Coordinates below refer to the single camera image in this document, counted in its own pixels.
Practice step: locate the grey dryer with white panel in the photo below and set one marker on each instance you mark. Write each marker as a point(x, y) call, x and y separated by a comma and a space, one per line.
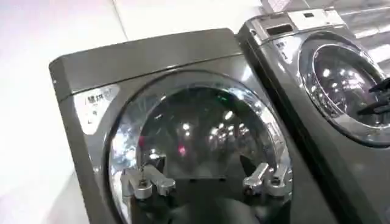
point(350, 170)

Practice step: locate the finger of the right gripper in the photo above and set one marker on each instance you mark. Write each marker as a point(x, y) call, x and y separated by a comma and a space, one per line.
point(381, 86)
point(376, 109)

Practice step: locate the grey dryer with plain top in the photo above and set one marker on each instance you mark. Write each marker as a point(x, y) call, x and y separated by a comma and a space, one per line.
point(146, 58)

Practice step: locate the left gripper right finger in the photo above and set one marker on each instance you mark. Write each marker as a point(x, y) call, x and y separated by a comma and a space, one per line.
point(275, 184)

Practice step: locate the round glass dryer door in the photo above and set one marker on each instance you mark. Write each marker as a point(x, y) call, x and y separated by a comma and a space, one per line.
point(198, 134)
point(341, 85)

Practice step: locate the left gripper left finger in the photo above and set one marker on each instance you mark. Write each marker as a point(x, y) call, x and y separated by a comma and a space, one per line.
point(143, 185)

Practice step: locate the white label sticker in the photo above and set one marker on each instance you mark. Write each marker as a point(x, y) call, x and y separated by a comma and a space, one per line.
point(285, 50)
point(91, 109)

